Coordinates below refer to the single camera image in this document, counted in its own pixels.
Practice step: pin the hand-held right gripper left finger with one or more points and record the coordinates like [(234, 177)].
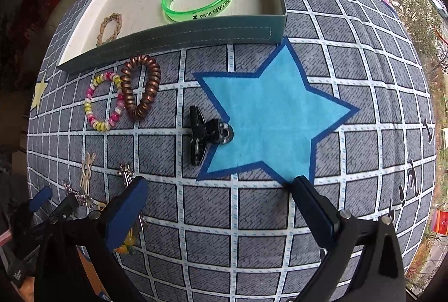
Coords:
[(128, 214)]

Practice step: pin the red cloth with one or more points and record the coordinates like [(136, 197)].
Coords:
[(31, 18)]

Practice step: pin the trees outside window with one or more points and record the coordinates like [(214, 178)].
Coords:
[(413, 15)]

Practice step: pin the grey cardboard box tray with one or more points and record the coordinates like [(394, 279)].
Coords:
[(140, 8)]

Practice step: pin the black claw hair clip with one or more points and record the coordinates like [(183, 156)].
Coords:
[(197, 144)]

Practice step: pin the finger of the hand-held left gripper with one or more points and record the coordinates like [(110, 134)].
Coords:
[(39, 199), (67, 205)]

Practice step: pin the grey checked star blanket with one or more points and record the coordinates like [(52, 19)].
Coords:
[(245, 218)]

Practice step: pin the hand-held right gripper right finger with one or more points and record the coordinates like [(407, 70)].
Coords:
[(315, 216)]

